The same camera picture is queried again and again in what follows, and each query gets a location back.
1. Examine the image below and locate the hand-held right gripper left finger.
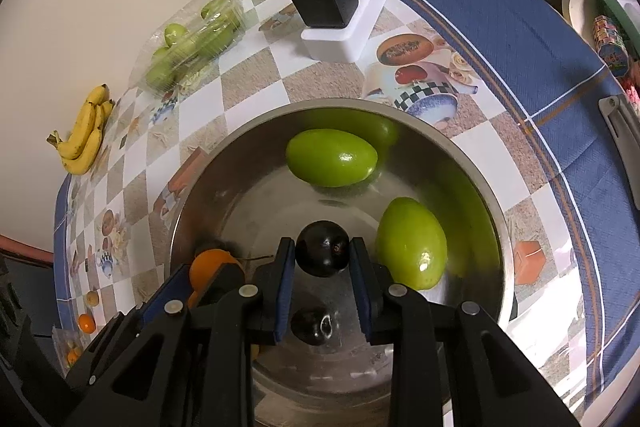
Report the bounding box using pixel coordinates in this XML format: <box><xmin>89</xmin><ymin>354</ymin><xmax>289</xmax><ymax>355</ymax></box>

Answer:
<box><xmin>90</xmin><ymin>237</ymin><xmax>297</xmax><ymax>427</ymax></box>

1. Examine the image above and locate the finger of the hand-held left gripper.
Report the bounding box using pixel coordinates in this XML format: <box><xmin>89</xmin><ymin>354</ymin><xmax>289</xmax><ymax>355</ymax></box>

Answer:
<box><xmin>192</xmin><ymin>262</ymin><xmax>248</xmax><ymax>308</ymax></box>
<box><xmin>65</xmin><ymin>267</ymin><xmax>194</xmax><ymax>403</ymax></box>

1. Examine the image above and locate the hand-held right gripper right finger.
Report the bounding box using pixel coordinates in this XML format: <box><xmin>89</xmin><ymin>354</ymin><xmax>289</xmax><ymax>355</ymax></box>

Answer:
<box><xmin>349</xmin><ymin>237</ymin><xmax>591</xmax><ymax>427</ymax></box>

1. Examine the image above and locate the orange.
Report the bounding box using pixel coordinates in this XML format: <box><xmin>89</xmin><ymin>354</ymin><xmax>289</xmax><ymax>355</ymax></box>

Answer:
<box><xmin>187</xmin><ymin>248</ymin><xmax>242</xmax><ymax>308</ymax></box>

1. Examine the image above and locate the dark purple plum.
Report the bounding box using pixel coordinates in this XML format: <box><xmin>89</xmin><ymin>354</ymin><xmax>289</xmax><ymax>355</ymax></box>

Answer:
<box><xmin>290</xmin><ymin>307</ymin><xmax>334</xmax><ymax>348</ymax></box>
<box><xmin>295</xmin><ymin>221</ymin><xmax>351</xmax><ymax>279</ymax></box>

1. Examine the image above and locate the green mango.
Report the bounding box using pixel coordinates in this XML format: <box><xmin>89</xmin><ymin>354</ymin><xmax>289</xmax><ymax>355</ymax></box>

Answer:
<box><xmin>286</xmin><ymin>128</ymin><xmax>379</xmax><ymax>188</ymax></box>
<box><xmin>375</xmin><ymin>197</ymin><xmax>449</xmax><ymax>292</ymax></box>

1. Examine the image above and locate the stainless steel bowl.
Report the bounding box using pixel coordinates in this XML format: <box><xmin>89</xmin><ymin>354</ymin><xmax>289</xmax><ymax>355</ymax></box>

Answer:
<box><xmin>167</xmin><ymin>99</ymin><xmax>518</xmax><ymax>427</ymax></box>

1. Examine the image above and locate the clear bag of kumquats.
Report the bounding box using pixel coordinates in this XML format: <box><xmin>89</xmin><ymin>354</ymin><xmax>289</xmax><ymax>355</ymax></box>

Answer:
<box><xmin>52</xmin><ymin>327</ymin><xmax>87</xmax><ymax>369</ymax></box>

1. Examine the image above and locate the dark furniture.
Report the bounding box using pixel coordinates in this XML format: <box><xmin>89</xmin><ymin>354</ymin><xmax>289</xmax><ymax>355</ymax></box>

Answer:
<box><xmin>0</xmin><ymin>234</ymin><xmax>57</xmax><ymax>358</ymax></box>

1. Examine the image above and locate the yellow banana bunch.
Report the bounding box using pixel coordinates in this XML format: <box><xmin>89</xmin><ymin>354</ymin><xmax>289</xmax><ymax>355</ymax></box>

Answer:
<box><xmin>46</xmin><ymin>83</ymin><xmax>115</xmax><ymax>176</ymax></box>

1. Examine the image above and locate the clear plastic clamshell container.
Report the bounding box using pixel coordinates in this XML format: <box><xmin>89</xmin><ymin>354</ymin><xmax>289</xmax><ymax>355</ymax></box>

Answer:
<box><xmin>129</xmin><ymin>0</ymin><xmax>247</xmax><ymax>100</ymax></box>

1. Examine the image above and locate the cluster of small green jujubes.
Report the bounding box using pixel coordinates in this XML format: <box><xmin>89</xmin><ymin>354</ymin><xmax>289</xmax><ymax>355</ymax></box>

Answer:
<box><xmin>145</xmin><ymin>0</ymin><xmax>242</xmax><ymax>90</ymax></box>

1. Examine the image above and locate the white power strip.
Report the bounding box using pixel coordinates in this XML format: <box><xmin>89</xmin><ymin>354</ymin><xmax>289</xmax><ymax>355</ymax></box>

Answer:
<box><xmin>300</xmin><ymin>0</ymin><xmax>387</xmax><ymax>63</ymax></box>

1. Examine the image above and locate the pink packet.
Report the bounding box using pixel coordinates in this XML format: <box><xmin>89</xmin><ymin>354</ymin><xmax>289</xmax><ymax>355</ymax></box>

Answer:
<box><xmin>621</xmin><ymin>76</ymin><xmax>640</xmax><ymax>114</ymax></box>

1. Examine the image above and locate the stack of colourful tape rolls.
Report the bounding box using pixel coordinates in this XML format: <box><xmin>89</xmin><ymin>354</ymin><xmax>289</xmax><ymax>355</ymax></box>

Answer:
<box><xmin>591</xmin><ymin>14</ymin><xmax>632</xmax><ymax>78</ymax></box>

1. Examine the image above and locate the green box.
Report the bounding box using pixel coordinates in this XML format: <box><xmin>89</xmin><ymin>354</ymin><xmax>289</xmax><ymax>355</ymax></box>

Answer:
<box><xmin>595</xmin><ymin>0</ymin><xmax>640</xmax><ymax>28</ymax></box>

